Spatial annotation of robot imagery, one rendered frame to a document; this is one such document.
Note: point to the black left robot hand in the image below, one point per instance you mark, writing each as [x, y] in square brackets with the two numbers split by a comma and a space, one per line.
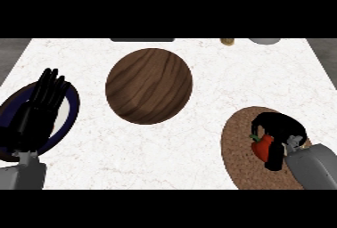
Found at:
[39, 107]

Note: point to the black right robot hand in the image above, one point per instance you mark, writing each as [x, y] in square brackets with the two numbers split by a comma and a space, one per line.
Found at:
[281, 127]

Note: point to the red bell pepper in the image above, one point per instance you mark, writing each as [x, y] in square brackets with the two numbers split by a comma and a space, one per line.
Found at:
[262, 147]

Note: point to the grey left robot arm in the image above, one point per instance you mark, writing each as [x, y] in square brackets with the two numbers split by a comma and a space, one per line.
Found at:
[24, 170]

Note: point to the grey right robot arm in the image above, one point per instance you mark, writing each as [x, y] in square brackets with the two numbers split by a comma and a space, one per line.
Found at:
[309, 164]

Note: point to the brown woven placemat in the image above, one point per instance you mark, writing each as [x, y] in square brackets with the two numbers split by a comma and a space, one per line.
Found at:
[246, 157]

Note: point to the brown wooden oval board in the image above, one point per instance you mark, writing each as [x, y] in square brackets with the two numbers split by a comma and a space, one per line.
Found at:
[150, 86]

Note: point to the grey round object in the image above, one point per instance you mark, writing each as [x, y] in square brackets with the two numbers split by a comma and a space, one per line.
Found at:
[265, 40]

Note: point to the small tan object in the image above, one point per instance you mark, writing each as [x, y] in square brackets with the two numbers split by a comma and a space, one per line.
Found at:
[226, 41]

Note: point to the dark grey flat object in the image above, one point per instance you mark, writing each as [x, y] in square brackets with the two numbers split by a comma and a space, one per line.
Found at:
[142, 39]

